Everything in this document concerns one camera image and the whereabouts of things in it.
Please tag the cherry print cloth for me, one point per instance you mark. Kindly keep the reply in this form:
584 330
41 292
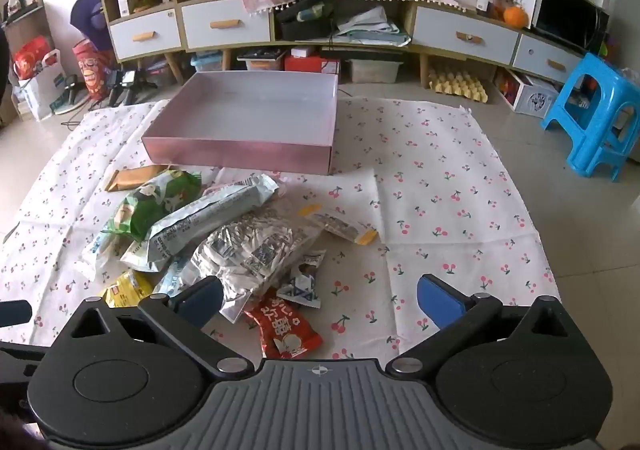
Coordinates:
450 180

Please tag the pink cardboard box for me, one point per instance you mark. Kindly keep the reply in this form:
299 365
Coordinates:
240 154

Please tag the folded pale cloths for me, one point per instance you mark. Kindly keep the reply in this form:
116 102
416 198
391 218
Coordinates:
370 32

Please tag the blue plastic stool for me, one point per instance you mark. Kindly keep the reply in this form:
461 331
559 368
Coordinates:
595 74

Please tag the white lid storage bin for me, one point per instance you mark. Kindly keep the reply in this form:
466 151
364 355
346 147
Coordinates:
260 63

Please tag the purple chair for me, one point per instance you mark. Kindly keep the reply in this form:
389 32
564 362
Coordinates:
87 12

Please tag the red cylindrical can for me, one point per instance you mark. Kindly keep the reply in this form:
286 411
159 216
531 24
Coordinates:
92 69

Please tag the plain white snack packet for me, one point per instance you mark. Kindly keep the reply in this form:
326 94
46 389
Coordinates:
97 252

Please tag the light blue storage bin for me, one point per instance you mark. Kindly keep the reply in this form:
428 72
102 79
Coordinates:
207 63

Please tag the white printed cardboard box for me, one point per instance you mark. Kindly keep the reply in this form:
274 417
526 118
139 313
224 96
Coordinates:
535 99

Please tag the gold wafer packet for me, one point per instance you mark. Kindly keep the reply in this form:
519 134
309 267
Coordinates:
130 178

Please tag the clear plastic storage bin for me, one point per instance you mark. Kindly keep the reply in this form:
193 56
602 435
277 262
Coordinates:
375 72

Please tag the small seed packet yellow ends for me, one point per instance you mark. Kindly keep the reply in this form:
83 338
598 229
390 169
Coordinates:
340 227

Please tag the clear sunflower seed bag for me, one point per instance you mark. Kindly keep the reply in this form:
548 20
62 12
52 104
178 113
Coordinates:
250 250

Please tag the wooden TV cabinet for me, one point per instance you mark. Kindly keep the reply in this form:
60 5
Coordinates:
409 22

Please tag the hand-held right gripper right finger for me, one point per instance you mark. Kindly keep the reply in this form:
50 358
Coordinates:
440 301

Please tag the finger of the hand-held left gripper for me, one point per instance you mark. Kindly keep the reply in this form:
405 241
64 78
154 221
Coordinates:
15 313

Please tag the red shoe box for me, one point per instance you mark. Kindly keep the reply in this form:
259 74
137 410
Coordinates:
305 63

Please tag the long white grey snack packet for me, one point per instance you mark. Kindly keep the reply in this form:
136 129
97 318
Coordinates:
210 216

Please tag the black handheld device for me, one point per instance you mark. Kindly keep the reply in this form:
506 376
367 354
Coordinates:
114 79
130 78

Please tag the yellow egg tray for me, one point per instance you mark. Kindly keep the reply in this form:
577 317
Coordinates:
455 84

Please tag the red snack packet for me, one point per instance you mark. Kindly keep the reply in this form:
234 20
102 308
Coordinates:
280 330

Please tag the white shopping bag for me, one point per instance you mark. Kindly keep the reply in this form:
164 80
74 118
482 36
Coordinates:
35 89

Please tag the black storage bin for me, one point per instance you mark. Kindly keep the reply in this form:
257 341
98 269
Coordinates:
300 27

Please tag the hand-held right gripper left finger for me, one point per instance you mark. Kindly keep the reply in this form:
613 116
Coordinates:
200 299

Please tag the green snack bag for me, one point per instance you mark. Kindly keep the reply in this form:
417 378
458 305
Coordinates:
150 202

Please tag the orange fruit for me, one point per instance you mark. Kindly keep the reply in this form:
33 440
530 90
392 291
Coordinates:
515 15

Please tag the small white printed snack packet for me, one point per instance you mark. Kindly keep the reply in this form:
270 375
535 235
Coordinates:
300 287

